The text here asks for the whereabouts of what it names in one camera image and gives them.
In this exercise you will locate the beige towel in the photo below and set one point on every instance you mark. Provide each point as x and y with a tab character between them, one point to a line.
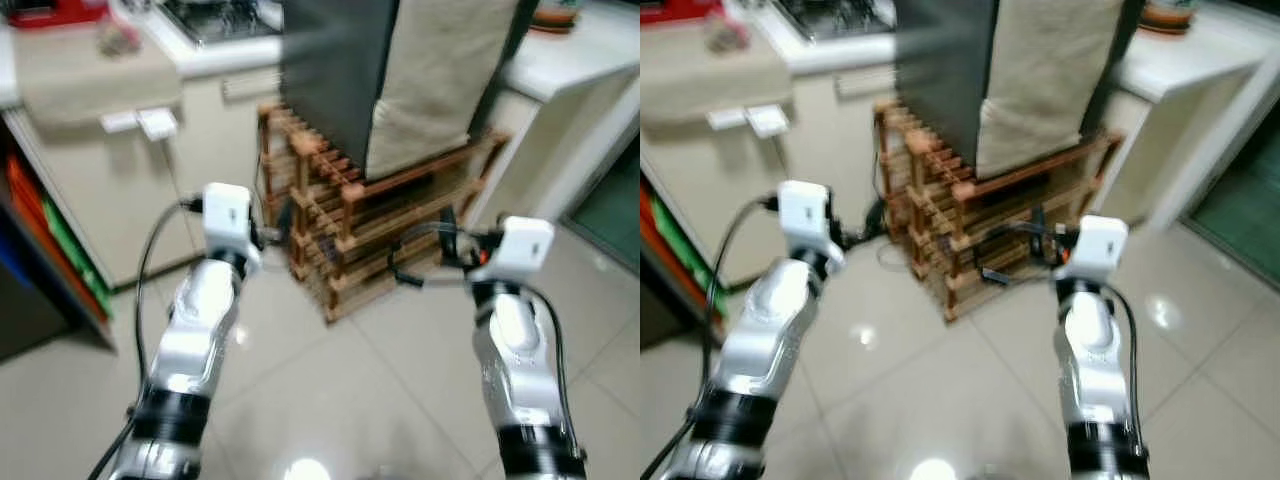
90	80

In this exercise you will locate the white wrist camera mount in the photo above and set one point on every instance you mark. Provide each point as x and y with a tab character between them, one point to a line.
1095	245
228	215
522	245
805	215

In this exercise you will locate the green flat board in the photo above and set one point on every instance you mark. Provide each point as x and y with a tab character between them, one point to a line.
75	250
690	250

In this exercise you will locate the red box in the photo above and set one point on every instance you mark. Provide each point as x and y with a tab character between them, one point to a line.
665	10
55	12

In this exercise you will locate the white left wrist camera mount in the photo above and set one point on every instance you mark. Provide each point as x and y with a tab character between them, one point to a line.
805	215
228	215

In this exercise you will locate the small white tag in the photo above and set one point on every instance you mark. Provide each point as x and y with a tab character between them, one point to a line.
768	120
158	123
727	119
118	121

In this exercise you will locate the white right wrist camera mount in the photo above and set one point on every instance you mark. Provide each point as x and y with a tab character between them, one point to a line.
1095	245
522	245

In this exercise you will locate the orange flat board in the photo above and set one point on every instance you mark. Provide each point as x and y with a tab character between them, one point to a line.
670	245
40	225

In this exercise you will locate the cream kitchen counter cabinet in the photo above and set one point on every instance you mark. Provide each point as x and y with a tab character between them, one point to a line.
130	200
720	190

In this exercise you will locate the wooden slatted rack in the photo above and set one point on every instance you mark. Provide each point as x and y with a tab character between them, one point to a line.
960	230
340	230

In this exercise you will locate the white side table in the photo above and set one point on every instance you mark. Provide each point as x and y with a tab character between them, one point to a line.
570	110
1190	110

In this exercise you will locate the small pinkish bundle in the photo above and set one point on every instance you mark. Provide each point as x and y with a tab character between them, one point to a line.
725	35
118	38

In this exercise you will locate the beige fridge cover cloth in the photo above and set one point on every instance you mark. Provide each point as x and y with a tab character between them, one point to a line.
1040	90
430	90

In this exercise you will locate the dark green floor mat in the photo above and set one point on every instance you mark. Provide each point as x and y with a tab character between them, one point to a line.
610	215
1240	200

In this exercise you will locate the orange bowl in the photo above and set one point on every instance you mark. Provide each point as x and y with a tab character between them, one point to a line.
1168	15
555	15

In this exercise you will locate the steel gas stove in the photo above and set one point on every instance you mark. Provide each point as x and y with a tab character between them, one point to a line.
225	18
840	15

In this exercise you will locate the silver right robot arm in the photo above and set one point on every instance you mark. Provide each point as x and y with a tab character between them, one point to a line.
1092	350
518	350

